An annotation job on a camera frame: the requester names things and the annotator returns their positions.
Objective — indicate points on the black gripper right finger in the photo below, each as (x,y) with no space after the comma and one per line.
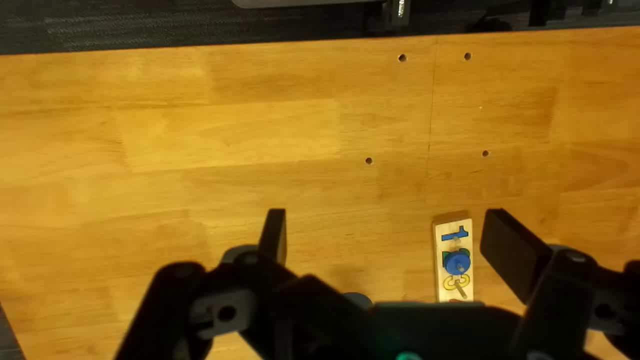
(512,251)

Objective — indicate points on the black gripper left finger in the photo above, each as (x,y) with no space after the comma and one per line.
(272,232)

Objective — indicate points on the wooden peg stand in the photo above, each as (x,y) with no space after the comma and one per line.
(453,232)

